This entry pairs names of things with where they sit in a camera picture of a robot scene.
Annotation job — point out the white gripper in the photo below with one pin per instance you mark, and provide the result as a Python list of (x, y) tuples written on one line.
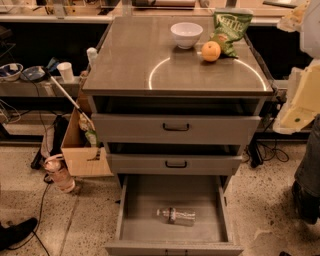
[(310, 33)]

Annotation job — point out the clear plastic water bottle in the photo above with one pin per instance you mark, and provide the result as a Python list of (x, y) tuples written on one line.
[(177, 216)]

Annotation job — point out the grey drawer cabinet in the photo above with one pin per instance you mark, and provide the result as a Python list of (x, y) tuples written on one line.
[(141, 71)]

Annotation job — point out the top grey drawer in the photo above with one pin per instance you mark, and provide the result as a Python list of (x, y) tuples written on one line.
[(175, 129)]

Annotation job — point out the middle grey drawer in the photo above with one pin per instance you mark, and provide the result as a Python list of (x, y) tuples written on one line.
[(173, 164)]

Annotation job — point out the white bottle beside cabinet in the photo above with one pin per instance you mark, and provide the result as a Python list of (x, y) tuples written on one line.
[(92, 54)]

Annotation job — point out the bottom grey open drawer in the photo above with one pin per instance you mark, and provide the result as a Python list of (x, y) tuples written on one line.
[(140, 232)]

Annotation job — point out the green chips bag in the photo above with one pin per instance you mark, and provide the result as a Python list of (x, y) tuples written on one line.
[(230, 25)]

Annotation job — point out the orange fruit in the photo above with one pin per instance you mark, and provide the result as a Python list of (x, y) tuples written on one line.
[(210, 51)]

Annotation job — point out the white ceramic bowl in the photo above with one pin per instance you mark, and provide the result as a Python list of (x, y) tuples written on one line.
[(186, 34)]

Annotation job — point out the person leg and shoe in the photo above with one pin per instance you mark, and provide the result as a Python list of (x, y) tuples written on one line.
[(306, 187)]

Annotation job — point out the white grabber stick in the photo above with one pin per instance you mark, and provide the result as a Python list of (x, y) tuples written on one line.
[(65, 93)]

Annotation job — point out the white paper cup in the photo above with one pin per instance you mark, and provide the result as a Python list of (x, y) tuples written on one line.
[(66, 72)]

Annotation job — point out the cardboard box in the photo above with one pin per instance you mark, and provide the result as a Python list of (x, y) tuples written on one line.
[(81, 158)]

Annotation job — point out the dark plate on shelf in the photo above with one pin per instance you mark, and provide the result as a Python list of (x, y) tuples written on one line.
[(33, 74)]

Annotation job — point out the white bowl on shelf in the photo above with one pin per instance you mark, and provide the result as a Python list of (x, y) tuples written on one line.
[(10, 72)]

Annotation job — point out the black shoe left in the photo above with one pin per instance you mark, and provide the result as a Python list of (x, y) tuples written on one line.
[(16, 233)]

